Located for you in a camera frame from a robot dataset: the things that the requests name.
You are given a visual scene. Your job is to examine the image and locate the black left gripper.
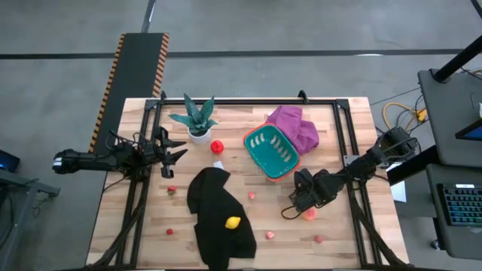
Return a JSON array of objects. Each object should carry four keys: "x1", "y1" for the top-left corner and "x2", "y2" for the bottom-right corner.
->
[{"x1": 151, "y1": 126, "x2": 189, "y2": 180}]

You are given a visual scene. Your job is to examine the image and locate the white plant pot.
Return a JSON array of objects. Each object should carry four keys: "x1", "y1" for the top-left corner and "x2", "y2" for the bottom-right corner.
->
[{"x1": 187, "y1": 127, "x2": 213, "y2": 145}]

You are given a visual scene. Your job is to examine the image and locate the green spiky artificial plant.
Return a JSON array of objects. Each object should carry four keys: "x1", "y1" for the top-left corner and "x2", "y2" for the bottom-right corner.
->
[{"x1": 168, "y1": 93, "x2": 218, "y2": 136}]

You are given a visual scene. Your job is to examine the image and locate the teal basket with orange rim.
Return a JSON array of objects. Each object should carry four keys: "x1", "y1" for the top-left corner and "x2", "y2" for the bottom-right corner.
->
[{"x1": 243, "y1": 123, "x2": 302, "y2": 183}]

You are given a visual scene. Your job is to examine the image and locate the purple cloth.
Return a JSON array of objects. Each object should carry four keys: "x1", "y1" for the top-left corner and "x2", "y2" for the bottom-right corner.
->
[{"x1": 265, "y1": 105, "x2": 320, "y2": 156}]

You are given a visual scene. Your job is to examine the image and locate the black cloth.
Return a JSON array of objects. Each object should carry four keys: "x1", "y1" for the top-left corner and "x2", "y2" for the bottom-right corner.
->
[{"x1": 187, "y1": 167, "x2": 258, "y2": 271}]

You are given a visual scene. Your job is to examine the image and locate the black mat with hazard stripes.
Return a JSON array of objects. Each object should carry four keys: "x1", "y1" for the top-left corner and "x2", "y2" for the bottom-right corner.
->
[{"x1": 88, "y1": 32, "x2": 170, "y2": 154}]

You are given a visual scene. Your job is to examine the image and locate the white paper sheet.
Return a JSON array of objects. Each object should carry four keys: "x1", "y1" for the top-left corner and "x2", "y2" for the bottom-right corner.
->
[{"x1": 389, "y1": 180, "x2": 407, "y2": 203}]

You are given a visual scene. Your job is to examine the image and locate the black desk beam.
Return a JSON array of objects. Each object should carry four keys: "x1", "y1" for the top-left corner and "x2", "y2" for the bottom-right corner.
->
[{"x1": 386, "y1": 145, "x2": 440, "y2": 186}]

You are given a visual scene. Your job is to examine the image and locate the grey desk with keyboard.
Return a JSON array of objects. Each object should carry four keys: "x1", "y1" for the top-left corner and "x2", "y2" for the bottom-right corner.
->
[{"x1": 425, "y1": 163, "x2": 482, "y2": 260}]

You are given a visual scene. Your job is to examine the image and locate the backlit black keyboard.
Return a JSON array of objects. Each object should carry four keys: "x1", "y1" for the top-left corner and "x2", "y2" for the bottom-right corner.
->
[{"x1": 437, "y1": 183, "x2": 482, "y2": 227}]

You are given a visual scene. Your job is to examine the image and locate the grey metal stand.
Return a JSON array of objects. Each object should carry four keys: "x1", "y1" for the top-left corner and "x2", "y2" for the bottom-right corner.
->
[{"x1": 0, "y1": 168, "x2": 61, "y2": 271}]

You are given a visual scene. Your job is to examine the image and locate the grey desk with tablet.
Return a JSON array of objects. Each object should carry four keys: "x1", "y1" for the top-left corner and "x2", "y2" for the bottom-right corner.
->
[{"x1": 417, "y1": 69, "x2": 482, "y2": 169}]

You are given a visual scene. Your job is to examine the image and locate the black device with blue light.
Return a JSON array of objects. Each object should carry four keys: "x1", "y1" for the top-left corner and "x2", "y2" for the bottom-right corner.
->
[{"x1": 0, "y1": 149, "x2": 21, "y2": 173}]

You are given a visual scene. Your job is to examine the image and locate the tablet with blue screen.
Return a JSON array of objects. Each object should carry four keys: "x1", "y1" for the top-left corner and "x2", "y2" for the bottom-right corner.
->
[{"x1": 454, "y1": 119, "x2": 482, "y2": 142}]

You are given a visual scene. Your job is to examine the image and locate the black diagonal pole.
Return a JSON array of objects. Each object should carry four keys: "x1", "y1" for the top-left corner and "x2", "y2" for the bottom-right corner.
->
[{"x1": 432, "y1": 35, "x2": 482, "y2": 83}]

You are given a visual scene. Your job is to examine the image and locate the black right arm cable loop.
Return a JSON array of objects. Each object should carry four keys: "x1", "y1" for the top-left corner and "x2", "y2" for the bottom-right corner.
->
[{"x1": 281, "y1": 205, "x2": 302, "y2": 221}]

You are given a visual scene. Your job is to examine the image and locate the black aluminium table frame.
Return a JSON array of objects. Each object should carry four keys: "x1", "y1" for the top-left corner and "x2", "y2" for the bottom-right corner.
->
[{"x1": 88, "y1": 90, "x2": 411, "y2": 270}]

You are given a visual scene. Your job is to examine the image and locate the yellow cable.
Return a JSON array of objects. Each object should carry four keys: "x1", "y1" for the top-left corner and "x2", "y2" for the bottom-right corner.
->
[{"x1": 382, "y1": 102, "x2": 429, "y2": 131}]

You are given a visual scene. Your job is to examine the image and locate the thin black floor cable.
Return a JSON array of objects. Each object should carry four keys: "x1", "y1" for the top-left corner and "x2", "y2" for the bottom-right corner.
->
[{"x1": 370, "y1": 87, "x2": 422, "y2": 106}]

